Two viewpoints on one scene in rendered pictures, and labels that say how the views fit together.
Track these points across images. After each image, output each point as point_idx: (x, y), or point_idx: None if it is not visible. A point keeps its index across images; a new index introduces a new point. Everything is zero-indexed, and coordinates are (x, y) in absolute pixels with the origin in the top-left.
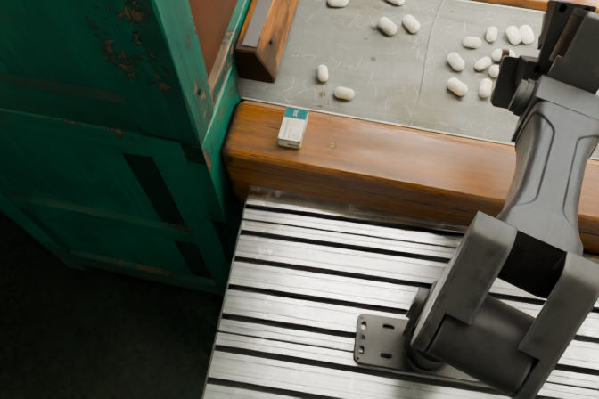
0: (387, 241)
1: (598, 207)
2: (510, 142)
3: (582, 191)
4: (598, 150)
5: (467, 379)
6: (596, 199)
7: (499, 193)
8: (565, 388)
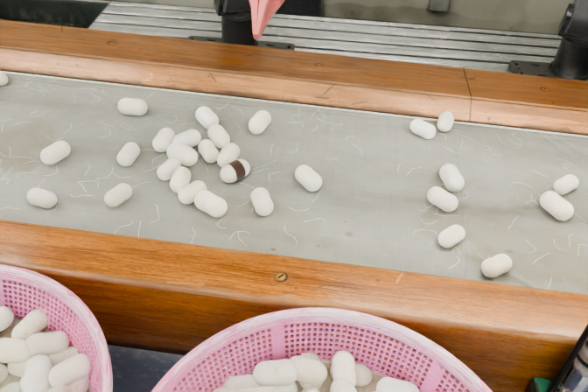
0: None
1: (487, 75)
2: (587, 138)
3: (506, 84)
4: (485, 133)
5: (531, 61)
6: (491, 79)
7: (584, 83)
8: (458, 63)
